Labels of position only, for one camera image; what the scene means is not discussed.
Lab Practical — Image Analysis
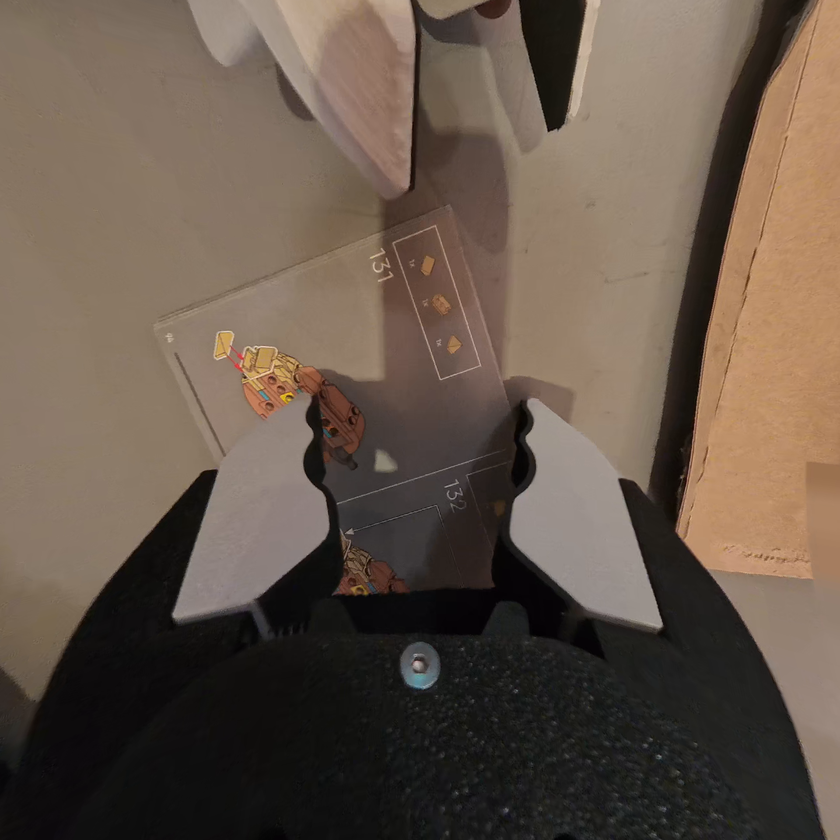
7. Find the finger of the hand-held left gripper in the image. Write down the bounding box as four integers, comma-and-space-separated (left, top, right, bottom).
274, 0, 421, 200
515, 0, 603, 133

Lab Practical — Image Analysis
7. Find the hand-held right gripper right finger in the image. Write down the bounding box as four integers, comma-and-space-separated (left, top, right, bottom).
492, 398, 665, 641

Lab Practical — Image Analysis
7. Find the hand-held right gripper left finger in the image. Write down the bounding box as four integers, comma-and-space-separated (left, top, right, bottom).
172, 397, 347, 641

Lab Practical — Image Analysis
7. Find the printed cardboard box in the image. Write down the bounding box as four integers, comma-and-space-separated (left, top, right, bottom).
646, 0, 840, 581

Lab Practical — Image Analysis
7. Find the grey instruction booklet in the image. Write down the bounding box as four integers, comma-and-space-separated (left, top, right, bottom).
154, 205, 521, 597

